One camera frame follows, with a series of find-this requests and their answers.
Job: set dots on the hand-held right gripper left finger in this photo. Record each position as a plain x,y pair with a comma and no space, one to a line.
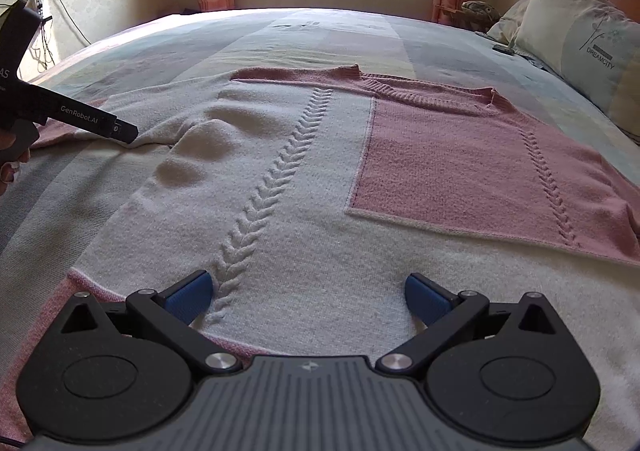
187,296

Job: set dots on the small dark device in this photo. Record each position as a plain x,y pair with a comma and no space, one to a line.
502,48

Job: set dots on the small pillow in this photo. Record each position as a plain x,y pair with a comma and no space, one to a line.
507,23

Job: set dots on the pink and white knit sweater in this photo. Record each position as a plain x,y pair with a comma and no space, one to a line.
325,206

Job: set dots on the large flower print pillow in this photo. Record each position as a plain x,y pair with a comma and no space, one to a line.
585,46

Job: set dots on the wooden nightstand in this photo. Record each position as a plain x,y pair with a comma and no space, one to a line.
450,16

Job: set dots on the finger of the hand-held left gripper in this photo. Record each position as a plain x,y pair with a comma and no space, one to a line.
125,132

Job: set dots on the grey cloth bundle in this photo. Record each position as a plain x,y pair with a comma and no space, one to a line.
480,8

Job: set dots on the person's left hand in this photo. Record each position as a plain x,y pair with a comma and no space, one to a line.
7,166

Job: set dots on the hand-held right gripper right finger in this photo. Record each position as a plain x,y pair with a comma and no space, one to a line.
425,298

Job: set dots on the bed with patchwork sheet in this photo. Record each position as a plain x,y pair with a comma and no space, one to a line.
300,36

